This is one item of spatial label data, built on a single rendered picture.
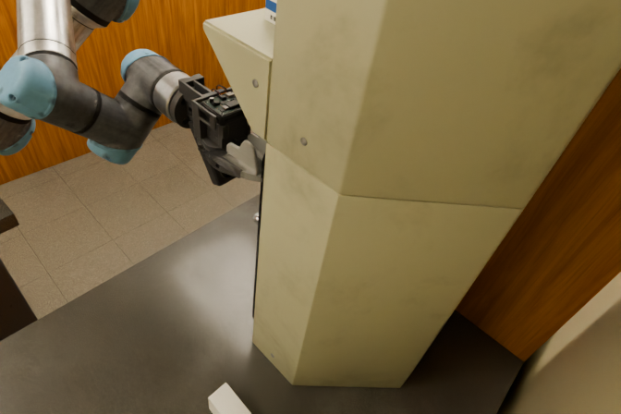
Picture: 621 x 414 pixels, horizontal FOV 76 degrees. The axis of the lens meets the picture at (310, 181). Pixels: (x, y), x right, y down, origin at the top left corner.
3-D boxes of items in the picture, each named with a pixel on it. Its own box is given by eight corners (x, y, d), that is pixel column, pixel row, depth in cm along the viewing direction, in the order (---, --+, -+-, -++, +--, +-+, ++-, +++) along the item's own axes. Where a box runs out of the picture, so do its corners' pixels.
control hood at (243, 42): (414, 72, 65) (435, 8, 58) (264, 143, 45) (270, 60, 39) (359, 45, 70) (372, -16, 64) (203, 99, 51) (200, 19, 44)
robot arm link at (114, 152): (55, 129, 64) (92, 72, 64) (115, 152, 74) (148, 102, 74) (76, 152, 61) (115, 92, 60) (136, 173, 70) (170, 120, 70)
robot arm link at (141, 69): (141, 97, 74) (166, 58, 74) (176, 124, 69) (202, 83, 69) (105, 78, 67) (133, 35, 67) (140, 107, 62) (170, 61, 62)
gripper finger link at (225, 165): (232, 175, 54) (193, 143, 58) (232, 183, 55) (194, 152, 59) (259, 161, 57) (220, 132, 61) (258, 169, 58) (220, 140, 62)
